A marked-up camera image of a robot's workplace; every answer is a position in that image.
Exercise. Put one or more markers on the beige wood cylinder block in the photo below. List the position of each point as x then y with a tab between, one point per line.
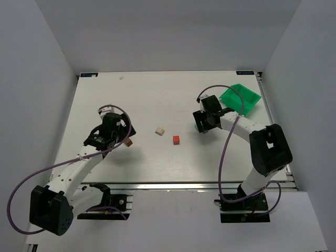
159	131

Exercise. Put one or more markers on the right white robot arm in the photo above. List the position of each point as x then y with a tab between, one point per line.
236	124

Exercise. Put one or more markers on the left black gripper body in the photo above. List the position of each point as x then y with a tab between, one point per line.
125	128

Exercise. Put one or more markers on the red wood cube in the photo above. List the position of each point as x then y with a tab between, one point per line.
176	140

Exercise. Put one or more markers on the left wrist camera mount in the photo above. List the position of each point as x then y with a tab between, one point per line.
104	110

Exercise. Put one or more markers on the brown wood block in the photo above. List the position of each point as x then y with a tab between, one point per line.
128	142

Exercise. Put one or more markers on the right blue corner label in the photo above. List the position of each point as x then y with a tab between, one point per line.
245	72

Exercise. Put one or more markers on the left blue corner label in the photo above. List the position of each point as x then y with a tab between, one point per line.
88	75

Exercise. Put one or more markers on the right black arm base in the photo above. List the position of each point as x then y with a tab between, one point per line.
252	210

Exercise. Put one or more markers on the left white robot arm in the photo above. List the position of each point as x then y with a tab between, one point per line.
54	206

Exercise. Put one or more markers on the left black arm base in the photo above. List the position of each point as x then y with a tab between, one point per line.
113	205

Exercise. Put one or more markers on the blue corner label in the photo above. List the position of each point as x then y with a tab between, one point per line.
245	72
88	75

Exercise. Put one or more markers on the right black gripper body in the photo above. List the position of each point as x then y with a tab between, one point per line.
200	121

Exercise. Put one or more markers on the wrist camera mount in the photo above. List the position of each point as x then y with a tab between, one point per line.
104	110
202	97

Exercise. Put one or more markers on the green plastic bin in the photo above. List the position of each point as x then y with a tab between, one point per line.
232	99

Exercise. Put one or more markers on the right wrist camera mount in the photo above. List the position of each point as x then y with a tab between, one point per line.
202	97

